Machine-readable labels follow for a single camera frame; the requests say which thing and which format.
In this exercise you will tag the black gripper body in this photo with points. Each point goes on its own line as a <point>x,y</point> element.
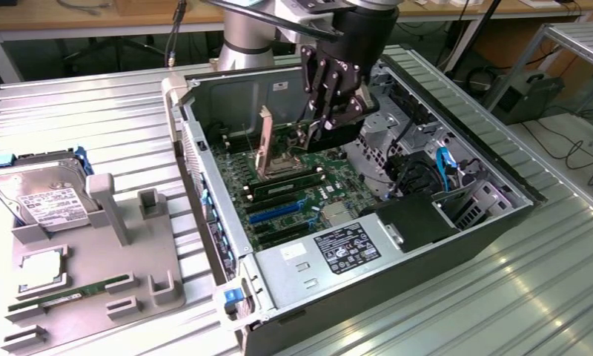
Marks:
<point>365,37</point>

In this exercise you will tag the graphics card with metal bracket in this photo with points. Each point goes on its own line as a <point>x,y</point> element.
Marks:
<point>336,139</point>

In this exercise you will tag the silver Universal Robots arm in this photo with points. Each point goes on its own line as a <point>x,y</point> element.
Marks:
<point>246,37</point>

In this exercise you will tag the silver metal disk bay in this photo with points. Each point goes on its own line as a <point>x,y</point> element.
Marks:
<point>382,126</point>

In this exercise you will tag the CPU socket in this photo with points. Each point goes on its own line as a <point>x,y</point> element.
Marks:
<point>286,168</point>

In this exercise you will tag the green motherboard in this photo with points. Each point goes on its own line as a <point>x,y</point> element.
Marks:
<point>341,193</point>

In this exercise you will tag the dark RAM stick with label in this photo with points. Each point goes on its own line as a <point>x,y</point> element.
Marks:
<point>281,189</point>

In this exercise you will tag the silver chipset heatsink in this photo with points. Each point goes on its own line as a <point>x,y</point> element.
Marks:
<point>337,215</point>

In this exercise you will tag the blue expansion slot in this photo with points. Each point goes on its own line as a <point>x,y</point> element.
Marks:
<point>272,215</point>

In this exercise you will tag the black plastic shroud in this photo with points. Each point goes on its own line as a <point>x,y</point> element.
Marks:
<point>414,222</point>

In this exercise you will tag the grey and black equipment box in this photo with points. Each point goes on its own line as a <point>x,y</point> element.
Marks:
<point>524,100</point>

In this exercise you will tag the black tripod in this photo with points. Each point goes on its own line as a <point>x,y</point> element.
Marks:
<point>120,55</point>

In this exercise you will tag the silver power supply unit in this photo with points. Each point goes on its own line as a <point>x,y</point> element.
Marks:
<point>286,282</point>

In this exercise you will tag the open black PC case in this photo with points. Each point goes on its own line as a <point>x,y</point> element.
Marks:
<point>376,296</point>

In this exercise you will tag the blue case release latch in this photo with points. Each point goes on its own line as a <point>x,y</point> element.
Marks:
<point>232,296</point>

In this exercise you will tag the silver hard disk drive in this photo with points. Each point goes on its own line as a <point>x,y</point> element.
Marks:
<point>38,185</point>

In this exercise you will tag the grey plastic parts rack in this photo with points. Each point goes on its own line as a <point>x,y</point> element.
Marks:
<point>93,259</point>

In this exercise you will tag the silver CPU chip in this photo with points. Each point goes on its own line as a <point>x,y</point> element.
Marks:
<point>38,270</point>

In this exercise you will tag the green RAM stick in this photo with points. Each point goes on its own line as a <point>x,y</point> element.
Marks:
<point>58,296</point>

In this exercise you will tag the wooden desk with white frame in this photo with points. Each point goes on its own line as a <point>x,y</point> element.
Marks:
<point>524,11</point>

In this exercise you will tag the aluminium slat frame table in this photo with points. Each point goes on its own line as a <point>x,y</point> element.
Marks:
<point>582,41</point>

